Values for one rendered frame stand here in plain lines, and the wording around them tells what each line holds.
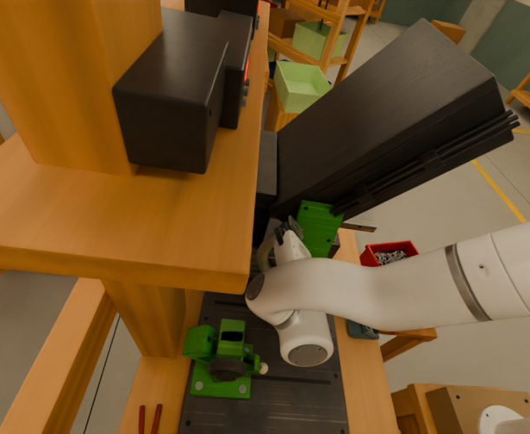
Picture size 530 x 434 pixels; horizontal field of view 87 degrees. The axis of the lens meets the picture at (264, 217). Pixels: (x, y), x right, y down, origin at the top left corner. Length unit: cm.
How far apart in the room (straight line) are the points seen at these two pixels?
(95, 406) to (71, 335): 132
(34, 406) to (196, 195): 35
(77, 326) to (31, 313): 158
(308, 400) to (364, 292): 53
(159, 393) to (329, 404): 44
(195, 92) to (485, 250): 32
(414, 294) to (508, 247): 10
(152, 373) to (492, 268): 78
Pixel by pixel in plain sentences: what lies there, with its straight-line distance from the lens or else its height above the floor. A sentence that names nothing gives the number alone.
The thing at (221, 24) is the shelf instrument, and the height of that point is 161.
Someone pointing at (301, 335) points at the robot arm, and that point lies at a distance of 45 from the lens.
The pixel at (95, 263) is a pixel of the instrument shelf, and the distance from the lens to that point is 25.
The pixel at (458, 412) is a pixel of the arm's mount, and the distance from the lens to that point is 103.
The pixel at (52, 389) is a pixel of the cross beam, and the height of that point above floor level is 127.
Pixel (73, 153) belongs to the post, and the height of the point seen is 156.
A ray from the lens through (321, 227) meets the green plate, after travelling 74.
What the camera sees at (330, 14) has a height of 115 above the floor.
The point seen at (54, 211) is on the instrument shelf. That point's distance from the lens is 29.
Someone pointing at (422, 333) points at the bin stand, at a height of 80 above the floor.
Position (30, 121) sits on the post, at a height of 159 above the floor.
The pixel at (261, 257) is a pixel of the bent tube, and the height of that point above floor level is 113.
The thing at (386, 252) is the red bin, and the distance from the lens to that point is 127.
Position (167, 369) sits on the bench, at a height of 88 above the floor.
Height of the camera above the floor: 174
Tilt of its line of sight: 48 degrees down
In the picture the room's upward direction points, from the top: 15 degrees clockwise
